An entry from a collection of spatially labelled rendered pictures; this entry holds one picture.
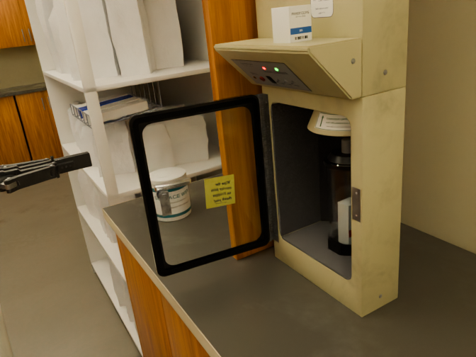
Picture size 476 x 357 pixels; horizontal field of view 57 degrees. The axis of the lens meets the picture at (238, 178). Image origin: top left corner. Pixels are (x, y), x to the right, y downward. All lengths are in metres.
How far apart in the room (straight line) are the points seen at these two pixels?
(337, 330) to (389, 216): 0.26
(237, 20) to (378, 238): 0.58
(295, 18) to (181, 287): 0.69
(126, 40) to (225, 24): 0.92
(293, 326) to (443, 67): 0.73
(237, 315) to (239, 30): 0.65
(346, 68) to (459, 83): 0.49
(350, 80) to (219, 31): 0.38
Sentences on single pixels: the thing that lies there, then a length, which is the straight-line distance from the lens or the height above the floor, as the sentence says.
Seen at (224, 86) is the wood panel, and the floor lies 1.41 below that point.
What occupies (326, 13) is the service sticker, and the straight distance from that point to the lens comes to 0.85.
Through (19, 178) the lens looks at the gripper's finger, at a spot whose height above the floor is 1.32.
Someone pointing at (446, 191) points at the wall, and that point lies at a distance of 1.30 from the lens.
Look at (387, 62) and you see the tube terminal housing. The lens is 0.84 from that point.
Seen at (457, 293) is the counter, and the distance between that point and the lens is 1.12.
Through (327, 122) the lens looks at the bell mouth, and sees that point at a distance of 0.92.
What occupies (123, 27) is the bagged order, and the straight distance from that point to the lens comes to 1.92.
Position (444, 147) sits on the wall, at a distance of 1.27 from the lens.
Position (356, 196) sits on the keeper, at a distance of 0.87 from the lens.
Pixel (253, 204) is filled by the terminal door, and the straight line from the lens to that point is 1.10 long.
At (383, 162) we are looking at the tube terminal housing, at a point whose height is 1.28.
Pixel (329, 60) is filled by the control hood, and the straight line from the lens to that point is 0.74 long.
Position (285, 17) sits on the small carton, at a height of 1.55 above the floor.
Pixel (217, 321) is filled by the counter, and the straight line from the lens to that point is 1.01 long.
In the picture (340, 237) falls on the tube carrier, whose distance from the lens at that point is 1.05.
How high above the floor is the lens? 1.57
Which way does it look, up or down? 21 degrees down
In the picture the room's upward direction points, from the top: 6 degrees counter-clockwise
